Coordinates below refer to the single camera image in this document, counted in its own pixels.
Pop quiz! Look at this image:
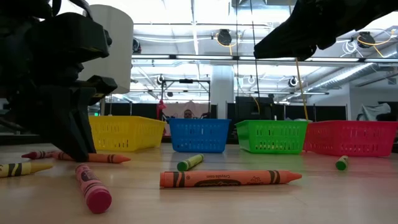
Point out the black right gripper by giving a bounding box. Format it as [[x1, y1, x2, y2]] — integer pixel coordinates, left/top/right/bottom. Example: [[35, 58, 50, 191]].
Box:
[[254, 0, 358, 60]]

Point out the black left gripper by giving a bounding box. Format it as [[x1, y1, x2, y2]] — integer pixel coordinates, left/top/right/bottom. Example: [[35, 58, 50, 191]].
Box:
[[0, 62, 118, 162]]

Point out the red crayon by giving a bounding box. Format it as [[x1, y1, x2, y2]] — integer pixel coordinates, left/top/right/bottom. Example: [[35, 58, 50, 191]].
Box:
[[21, 150, 60, 160], [75, 164, 113, 215]]

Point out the orange crayon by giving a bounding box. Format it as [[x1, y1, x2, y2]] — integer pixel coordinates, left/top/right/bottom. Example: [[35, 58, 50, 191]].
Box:
[[159, 169, 303, 189], [52, 151, 132, 164]]

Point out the green crayon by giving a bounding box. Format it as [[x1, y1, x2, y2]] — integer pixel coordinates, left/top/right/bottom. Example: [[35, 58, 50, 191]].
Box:
[[335, 155, 349, 171], [177, 153, 205, 172]]

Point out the yellow plastic basket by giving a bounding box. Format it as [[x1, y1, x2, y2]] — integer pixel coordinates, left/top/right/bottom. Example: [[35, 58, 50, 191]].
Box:
[[88, 115, 167, 152]]

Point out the yellow crayon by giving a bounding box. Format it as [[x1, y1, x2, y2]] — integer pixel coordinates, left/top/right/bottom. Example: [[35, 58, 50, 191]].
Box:
[[0, 161, 53, 179]]

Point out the black partition panel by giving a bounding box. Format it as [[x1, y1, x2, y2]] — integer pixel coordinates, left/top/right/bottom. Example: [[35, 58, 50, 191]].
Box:
[[273, 104, 348, 121], [104, 102, 158, 119]]

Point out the black cabinet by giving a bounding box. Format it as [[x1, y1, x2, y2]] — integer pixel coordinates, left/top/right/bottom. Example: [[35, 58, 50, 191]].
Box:
[[234, 95, 274, 121]]

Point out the green plastic basket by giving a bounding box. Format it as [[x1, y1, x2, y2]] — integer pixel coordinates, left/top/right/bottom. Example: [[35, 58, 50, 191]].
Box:
[[235, 119, 309, 155]]

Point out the white pillar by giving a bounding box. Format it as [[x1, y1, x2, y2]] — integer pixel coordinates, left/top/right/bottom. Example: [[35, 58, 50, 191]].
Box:
[[210, 65, 234, 119]]

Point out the white shade table lamp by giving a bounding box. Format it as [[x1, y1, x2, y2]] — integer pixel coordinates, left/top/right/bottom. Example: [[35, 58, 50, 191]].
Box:
[[79, 4, 134, 116]]

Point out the red plastic basket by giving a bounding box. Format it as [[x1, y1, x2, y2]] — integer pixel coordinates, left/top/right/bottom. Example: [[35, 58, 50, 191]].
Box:
[[302, 120, 398, 157]]

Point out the pink backdrop cloth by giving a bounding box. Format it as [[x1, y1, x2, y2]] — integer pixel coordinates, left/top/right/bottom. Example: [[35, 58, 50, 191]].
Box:
[[167, 101, 210, 119]]

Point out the grey cloth cover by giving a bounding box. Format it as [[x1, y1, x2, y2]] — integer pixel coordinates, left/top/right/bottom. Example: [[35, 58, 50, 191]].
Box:
[[356, 102, 392, 122]]

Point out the blue plastic basket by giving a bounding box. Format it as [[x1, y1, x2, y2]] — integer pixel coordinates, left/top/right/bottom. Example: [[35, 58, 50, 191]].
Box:
[[167, 118, 231, 154]]

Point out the yellow hanging cable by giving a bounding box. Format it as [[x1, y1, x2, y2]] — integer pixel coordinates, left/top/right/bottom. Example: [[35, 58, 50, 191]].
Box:
[[294, 57, 309, 121]]

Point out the black straight hanging cable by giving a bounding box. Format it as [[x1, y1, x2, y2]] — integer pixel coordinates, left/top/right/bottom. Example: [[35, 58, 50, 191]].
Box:
[[235, 0, 239, 119]]

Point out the red upright post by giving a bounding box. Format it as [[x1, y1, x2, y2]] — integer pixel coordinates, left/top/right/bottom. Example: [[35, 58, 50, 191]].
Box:
[[156, 98, 167, 121]]

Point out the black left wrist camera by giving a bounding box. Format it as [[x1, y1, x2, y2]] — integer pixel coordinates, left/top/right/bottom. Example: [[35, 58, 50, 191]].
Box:
[[29, 12, 113, 63]]

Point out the black gantry frame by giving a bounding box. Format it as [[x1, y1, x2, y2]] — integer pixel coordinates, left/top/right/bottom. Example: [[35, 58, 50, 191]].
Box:
[[160, 78, 212, 119]]

